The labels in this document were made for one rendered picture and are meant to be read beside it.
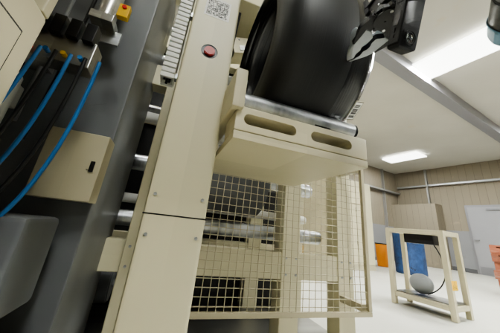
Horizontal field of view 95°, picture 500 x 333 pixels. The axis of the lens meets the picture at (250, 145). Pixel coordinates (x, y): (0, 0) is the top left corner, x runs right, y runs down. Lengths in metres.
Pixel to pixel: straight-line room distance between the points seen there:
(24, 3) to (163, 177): 0.35
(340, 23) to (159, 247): 0.66
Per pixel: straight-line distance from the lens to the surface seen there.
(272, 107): 0.57
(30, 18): 0.51
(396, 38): 0.53
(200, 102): 0.60
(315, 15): 0.65
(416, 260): 7.02
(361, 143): 0.66
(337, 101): 0.67
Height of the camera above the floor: 0.61
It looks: 20 degrees up
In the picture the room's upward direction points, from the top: 6 degrees clockwise
